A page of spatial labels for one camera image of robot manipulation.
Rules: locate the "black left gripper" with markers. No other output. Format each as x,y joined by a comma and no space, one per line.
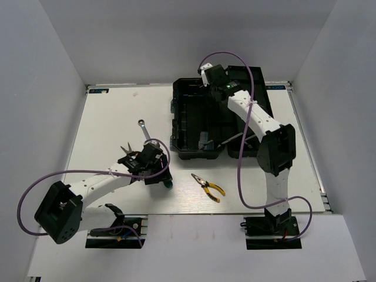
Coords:
165,175

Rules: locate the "small yellow handled pliers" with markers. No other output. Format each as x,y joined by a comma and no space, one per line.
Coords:
128,150

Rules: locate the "green handled screwdriver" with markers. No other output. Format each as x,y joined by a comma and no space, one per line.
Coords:
168,184

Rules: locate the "black plastic toolbox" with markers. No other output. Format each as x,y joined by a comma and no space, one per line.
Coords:
197,119

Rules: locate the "yellow handled long nose pliers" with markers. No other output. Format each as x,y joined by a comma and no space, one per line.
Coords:
206,186

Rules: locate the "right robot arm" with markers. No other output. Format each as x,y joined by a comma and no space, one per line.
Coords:
277,148

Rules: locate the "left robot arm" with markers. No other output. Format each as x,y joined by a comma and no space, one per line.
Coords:
67,209

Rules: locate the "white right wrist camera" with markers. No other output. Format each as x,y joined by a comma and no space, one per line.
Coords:
202,71

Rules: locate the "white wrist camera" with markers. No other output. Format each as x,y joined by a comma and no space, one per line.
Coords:
156,143
202,71

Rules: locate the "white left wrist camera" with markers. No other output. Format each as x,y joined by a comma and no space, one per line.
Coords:
156,143

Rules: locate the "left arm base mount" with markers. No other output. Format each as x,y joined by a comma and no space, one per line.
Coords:
130,233

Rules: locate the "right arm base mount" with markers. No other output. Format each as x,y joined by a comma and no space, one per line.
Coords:
261,235

